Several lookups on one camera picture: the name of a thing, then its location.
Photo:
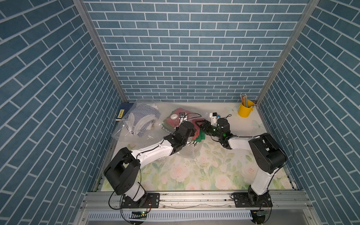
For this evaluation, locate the dark blue book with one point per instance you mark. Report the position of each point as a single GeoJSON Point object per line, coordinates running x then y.
{"type": "Point", "coordinates": [124, 109]}

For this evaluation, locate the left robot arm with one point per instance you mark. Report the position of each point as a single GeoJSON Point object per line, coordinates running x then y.
{"type": "Point", "coordinates": [122, 171]}

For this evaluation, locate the clear vacuum bag with valve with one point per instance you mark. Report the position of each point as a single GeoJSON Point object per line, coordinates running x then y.
{"type": "Point", "coordinates": [187, 150]}

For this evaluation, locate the coloured pencils bundle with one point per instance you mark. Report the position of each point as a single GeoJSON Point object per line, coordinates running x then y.
{"type": "Point", "coordinates": [244, 100]}

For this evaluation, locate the clear bag with striped clothes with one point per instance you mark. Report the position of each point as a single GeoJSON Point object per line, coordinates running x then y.
{"type": "Point", "coordinates": [139, 123]}

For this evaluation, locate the red garment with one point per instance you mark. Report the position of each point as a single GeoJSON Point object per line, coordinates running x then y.
{"type": "Point", "coordinates": [172, 121]}

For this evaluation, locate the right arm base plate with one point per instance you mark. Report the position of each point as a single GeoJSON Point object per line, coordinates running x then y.
{"type": "Point", "coordinates": [245, 199]}

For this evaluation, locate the aluminium rail frame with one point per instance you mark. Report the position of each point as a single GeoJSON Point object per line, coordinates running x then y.
{"type": "Point", "coordinates": [282, 207]}

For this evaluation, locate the bright green garment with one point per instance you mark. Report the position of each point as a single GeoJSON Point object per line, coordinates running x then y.
{"type": "Point", "coordinates": [200, 137]}

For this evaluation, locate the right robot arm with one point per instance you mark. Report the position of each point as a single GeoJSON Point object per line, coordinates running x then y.
{"type": "Point", "coordinates": [268, 155]}

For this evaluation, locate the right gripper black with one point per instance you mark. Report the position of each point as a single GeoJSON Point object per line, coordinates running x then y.
{"type": "Point", "coordinates": [206, 125]}

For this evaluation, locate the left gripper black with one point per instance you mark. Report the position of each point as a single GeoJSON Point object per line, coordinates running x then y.
{"type": "Point", "coordinates": [191, 132]}

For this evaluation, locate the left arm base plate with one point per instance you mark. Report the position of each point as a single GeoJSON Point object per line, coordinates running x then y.
{"type": "Point", "coordinates": [147, 200]}

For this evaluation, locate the yellow pencil cup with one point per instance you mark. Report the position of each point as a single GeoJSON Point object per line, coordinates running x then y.
{"type": "Point", "coordinates": [246, 108]}

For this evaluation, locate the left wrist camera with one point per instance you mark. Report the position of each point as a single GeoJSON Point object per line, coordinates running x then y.
{"type": "Point", "coordinates": [182, 117]}

